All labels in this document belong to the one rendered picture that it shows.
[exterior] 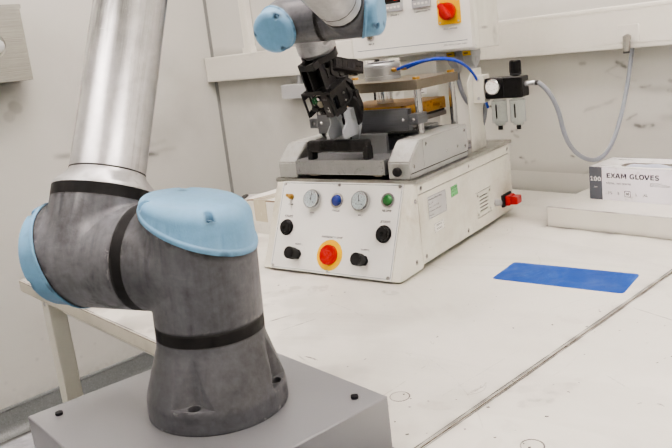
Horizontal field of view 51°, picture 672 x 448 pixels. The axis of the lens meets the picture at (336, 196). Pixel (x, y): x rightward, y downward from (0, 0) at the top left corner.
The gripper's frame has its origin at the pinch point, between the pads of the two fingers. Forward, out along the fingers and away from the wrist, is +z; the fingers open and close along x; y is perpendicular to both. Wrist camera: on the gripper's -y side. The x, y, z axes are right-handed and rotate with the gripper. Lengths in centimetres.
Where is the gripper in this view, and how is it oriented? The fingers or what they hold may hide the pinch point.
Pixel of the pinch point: (354, 138)
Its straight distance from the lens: 147.1
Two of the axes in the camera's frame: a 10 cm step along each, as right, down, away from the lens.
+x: 8.0, 0.3, -5.9
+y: -5.1, 5.5, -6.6
